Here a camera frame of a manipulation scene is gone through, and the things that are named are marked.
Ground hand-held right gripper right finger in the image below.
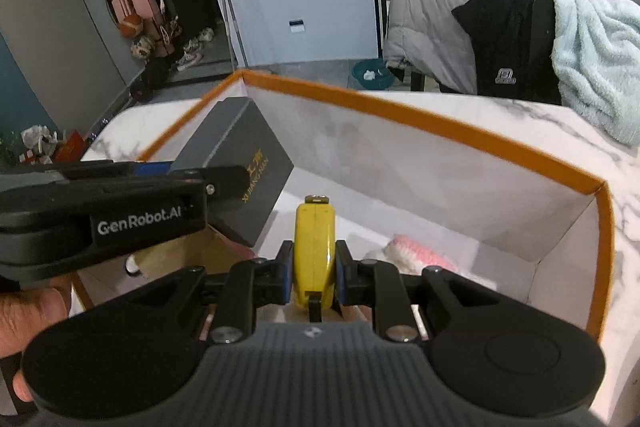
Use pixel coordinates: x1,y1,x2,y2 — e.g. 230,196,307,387
336,241,506,341

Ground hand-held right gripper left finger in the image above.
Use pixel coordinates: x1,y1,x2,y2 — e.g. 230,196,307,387
115,241,294,341

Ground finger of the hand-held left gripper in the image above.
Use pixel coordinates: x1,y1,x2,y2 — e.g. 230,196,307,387
0,159,174,182
170,164,251,214

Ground yellow tape measure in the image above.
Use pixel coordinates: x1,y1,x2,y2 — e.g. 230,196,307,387
292,194,337,324

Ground dark grey box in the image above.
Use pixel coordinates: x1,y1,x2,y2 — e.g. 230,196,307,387
170,97,296,251

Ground gold box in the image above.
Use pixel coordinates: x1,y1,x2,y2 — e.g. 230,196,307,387
135,227,262,289

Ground white crochet bunny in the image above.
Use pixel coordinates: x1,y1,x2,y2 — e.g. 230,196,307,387
365,234,459,276

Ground orange cardboard box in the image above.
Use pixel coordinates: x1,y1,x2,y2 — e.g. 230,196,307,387
70,68,614,344

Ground person's left hand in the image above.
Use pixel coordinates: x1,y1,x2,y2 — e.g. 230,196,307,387
0,279,74,404

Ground red carton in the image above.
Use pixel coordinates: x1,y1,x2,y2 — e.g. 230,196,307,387
52,130,86,164

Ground crumpled plastic bag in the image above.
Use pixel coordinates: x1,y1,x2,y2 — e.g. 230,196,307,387
20,124,59,158

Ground pair of sneakers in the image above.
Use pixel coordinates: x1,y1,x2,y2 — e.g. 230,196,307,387
175,41,206,72

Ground worn basketball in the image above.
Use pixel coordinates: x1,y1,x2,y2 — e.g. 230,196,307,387
131,36,156,60

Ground orange basketball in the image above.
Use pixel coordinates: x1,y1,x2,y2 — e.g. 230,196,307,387
118,12,146,39

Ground mop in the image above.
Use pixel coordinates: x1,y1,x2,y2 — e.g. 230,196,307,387
216,0,249,74

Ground green basin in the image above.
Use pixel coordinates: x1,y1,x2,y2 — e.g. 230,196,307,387
351,59,396,89

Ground grey padded jacket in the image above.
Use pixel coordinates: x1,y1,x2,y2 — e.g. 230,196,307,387
382,0,509,96

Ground black jacket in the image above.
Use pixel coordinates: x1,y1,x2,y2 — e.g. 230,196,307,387
450,0,587,106

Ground light blue towel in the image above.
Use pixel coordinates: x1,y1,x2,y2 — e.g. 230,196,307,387
547,0,640,146

